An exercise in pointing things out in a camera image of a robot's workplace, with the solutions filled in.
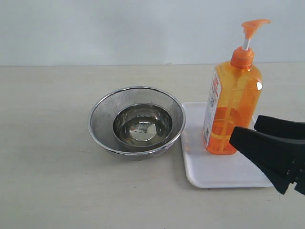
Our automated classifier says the steel mesh colander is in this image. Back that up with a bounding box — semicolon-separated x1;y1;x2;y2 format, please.
88;86;186;160

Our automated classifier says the orange dish soap pump bottle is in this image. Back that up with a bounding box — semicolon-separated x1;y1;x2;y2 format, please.
203;19;271;155

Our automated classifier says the small stainless steel bowl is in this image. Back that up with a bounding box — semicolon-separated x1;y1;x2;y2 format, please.
112;103;173;152

